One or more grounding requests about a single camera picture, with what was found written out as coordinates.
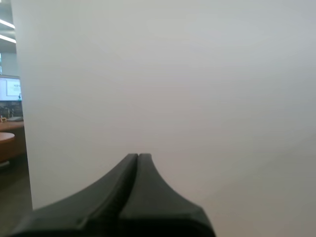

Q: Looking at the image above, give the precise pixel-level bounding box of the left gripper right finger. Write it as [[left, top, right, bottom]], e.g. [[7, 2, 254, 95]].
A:
[[118, 153, 216, 237]]

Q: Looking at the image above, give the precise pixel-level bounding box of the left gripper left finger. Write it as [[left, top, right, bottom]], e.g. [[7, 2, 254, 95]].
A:
[[9, 153, 138, 237]]

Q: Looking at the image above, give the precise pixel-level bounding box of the wooden desk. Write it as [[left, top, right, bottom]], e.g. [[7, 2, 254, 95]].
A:
[[0, 120, 27, 164]]

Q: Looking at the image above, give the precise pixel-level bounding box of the computer monitor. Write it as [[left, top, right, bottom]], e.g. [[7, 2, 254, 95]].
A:
[[0, 76, 22, 102]]

